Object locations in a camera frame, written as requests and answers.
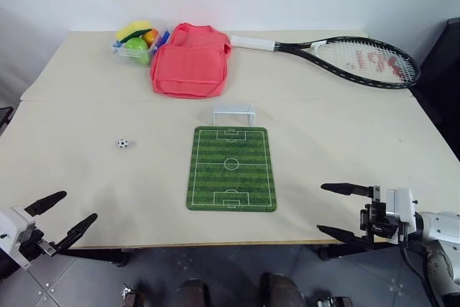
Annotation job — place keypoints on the small white goal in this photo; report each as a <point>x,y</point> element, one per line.
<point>233,110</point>

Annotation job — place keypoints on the mini soccer ball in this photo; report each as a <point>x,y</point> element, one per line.
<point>122,144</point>

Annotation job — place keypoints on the black tennis racket white grip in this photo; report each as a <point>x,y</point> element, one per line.
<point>366,57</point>

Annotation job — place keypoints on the green soccer field mat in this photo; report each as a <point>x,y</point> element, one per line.
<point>231,177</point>

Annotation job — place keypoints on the green toy apple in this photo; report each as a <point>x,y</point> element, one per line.
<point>136,48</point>

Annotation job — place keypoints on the blue plastic piece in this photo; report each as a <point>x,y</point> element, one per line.
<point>163,39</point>

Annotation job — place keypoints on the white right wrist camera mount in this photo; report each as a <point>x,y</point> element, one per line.
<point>404,202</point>

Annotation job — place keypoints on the black cabinet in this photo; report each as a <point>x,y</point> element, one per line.
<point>443,80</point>

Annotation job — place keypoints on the orange toy fruit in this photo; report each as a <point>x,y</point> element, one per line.
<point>150,36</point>

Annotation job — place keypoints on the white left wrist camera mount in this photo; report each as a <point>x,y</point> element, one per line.
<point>14,224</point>

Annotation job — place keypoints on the pink fabric bag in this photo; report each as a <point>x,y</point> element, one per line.
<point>188,66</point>

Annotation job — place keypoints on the dark box beside table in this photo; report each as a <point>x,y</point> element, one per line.
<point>4,118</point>

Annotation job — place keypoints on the clear plastic storage box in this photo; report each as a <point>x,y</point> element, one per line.
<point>122,51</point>

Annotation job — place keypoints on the yellow green sponge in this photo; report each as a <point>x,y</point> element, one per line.
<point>134,30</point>

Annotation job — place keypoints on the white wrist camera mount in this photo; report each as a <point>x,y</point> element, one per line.
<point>14,224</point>
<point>404,202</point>

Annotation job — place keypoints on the dark rounded shape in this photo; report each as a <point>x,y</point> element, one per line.
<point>192,294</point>
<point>282,290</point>

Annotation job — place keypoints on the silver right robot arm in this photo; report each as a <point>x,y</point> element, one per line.
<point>442,224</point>

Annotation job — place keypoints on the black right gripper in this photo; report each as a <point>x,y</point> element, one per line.
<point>377,224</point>

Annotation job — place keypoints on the black table foot bar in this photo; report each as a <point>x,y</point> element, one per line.
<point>345,251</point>
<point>100,256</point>

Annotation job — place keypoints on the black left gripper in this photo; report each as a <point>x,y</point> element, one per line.
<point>34,242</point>

